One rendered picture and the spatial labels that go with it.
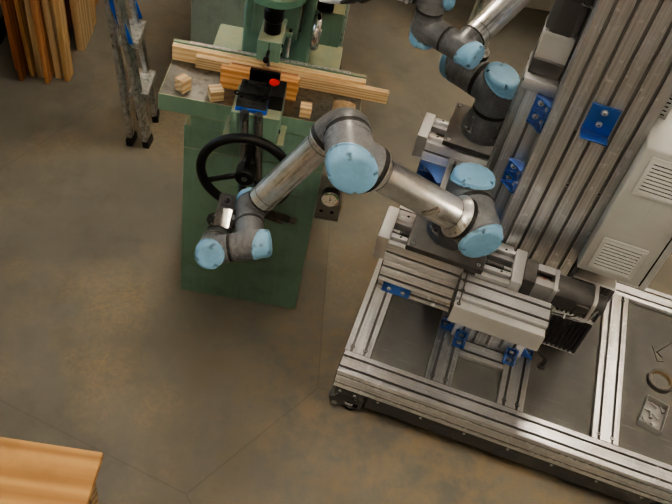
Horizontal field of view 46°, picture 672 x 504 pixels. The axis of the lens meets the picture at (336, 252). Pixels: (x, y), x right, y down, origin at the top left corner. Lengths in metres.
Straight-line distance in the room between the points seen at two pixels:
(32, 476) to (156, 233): 1.41
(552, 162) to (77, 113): 2.27
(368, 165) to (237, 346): 1.29
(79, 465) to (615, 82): 1.61
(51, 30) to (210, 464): 2.10
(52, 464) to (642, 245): 1.65
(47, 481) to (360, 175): 1.04
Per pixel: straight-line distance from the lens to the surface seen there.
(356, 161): 1.79
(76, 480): 2.09
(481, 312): 2.25
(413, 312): 2.86
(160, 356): 2.89
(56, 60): 3.95
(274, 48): 2.41
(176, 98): 2.44
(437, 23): 2.23
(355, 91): 2.51
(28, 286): 3.12
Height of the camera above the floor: 2.40
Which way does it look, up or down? 47 degrees down
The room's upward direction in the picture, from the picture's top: 13 degrees clockwise
